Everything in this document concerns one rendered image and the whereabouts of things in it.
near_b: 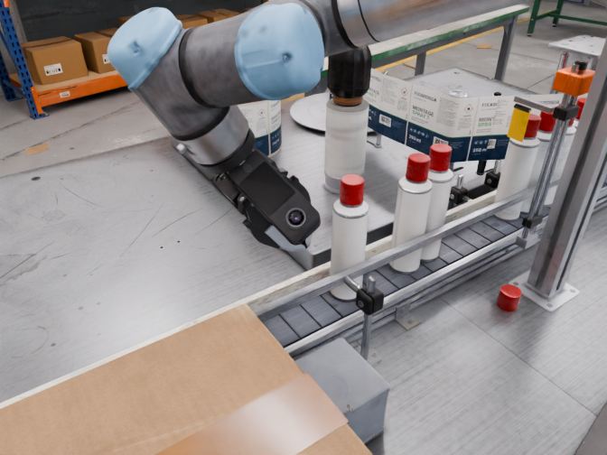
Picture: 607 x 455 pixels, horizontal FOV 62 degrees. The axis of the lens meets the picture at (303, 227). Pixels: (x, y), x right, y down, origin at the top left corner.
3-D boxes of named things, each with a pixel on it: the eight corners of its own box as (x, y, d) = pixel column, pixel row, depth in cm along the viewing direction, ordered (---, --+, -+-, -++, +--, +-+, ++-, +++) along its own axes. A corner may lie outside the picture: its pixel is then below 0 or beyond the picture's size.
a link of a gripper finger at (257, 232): (290, 226, 68) (259, 187, 62) (297, 232, 67) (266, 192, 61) (265, 250, 68) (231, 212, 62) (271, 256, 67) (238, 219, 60)
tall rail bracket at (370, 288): (347, 334, 80) (353, 251, 71) (378, 364, 75) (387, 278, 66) (331, 342, 79) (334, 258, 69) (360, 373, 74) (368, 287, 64)
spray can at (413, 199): (404, 252, 90) (419, 146, 78) (425, 267, 86) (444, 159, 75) (382, 262, 87) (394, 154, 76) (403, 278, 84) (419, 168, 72)
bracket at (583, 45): (583, 38, 113) (585, 33, 113) (633, 49, 106) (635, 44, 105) (547, 47, 107) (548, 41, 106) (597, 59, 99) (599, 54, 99)
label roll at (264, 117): (273, 166, 117) (271, 106, 109) (190, 161, 119) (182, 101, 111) (287, 131, 133) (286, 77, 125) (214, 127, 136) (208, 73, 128)
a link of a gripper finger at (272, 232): (288, 232, 75) (258, 194, 68) (311, 252, 71) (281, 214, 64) (273, 246, 74) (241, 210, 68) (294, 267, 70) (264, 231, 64)
